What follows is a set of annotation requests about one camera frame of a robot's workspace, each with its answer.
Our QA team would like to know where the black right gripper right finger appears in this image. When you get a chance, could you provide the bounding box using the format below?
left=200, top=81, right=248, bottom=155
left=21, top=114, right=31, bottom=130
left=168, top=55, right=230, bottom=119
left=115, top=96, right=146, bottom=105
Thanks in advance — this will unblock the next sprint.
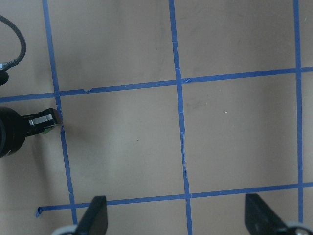
left=245, top=193, right=288, bottom=235

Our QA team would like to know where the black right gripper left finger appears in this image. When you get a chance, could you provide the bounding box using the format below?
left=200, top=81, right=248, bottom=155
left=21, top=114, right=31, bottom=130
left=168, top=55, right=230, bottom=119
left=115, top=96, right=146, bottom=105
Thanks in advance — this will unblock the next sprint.
left=76, top=196, right=108, bottom=235

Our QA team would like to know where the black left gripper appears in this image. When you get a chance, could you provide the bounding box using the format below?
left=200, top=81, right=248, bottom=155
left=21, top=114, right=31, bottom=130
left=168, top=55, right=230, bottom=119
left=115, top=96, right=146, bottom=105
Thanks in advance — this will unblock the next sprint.
left=0, top=107, right=62, bottom=157

